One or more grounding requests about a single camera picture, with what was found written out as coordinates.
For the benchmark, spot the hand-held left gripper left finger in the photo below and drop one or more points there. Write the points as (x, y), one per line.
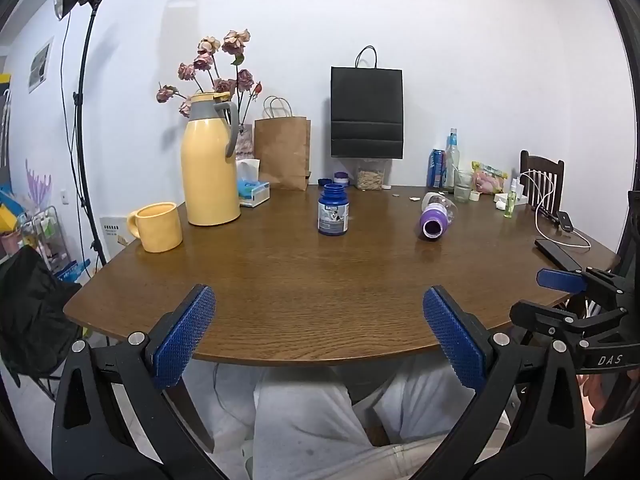
(182, 332)

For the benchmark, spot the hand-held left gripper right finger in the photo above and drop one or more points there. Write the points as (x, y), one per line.
(452, 332)

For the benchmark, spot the black light stand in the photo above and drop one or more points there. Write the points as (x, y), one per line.
(80, 120)

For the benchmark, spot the green spray bottle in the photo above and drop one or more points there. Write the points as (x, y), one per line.
(510, 202)

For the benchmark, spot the small white-lidded jar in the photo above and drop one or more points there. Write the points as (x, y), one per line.
(341, 177)

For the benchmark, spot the yellow thermos jug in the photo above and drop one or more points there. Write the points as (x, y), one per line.
(210, 170)

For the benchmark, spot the black phone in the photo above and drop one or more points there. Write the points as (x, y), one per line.
(557, 255)

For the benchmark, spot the blue supplement jar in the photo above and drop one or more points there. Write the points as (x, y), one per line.
(333, 212)

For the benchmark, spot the white carton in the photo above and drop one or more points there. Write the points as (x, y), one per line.
(114, 230)

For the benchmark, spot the black paper bag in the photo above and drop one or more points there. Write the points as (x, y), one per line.
(366, 110)

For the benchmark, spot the wall picture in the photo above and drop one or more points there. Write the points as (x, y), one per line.
(40, 65)

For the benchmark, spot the glass vase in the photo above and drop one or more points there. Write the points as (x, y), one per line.
(245, 142)

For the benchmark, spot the small black charger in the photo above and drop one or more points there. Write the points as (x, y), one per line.
(566, 221)

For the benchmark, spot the dark wooden chair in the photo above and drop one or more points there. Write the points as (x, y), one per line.
(542, 180)

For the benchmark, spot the yellow mug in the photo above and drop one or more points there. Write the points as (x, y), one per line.
(157, 230)

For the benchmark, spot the colourful snack packet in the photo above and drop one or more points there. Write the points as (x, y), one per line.
(490, 179)

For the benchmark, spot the person's right hand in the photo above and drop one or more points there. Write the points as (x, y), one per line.
(595, 395)

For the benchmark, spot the blue drink can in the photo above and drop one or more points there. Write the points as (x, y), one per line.
(436, 170)

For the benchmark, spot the brown paper bag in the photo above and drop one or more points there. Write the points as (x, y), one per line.
(281, 155)

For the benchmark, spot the dried pink roses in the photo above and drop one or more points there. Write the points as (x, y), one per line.
(220, 60)

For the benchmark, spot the clear plastic water bottle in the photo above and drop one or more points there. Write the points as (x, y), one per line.
(452, 160)

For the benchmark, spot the blue tissue box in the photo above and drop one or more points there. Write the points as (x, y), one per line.
(254, 194)

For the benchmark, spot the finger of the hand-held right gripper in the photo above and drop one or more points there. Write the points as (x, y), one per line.
(550, 316)
(560, 280)

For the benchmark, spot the black cloth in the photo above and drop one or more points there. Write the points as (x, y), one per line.
(35, 310)

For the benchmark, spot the clear drinking glass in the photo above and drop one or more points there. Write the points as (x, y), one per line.
(463, 187)

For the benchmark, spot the clear bottle purple label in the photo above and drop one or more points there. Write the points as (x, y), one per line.
(436, 215)

